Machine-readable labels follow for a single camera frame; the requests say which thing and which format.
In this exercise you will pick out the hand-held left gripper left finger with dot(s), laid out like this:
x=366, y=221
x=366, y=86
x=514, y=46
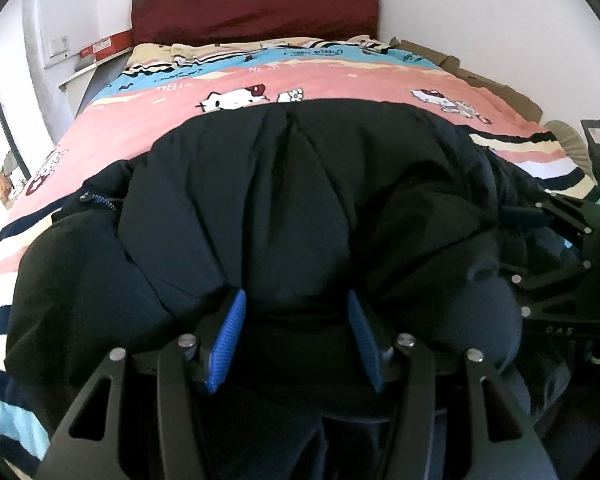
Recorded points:
x=227, y=340

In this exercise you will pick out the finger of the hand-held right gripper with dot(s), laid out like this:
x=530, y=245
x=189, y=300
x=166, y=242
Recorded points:
x=555, y=272
x=522, y=215

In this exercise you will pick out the black hooded jacket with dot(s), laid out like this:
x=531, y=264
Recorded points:
x=300, y=185

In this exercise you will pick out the red flat box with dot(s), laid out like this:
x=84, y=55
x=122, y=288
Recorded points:
x=105, y=45

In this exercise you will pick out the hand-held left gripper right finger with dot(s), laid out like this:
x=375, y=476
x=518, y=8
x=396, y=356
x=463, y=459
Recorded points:
x=365, y=340

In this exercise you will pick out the dark red headboard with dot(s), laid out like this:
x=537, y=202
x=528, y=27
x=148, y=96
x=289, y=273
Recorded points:
x=255, y=7

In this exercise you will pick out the pink cartoon printed blanket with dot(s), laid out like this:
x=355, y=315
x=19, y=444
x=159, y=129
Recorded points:
x=130, y=125

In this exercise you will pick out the white bedside shelf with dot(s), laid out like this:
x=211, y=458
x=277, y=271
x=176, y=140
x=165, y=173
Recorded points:
x=85, y=82

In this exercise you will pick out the white wall switch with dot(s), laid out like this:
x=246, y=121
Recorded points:
x=57, y=51

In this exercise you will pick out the flattened brown cardboard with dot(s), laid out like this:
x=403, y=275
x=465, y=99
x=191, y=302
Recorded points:
x=480, y=80

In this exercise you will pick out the grey cloth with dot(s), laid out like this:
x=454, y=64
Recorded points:
x=10, y=160

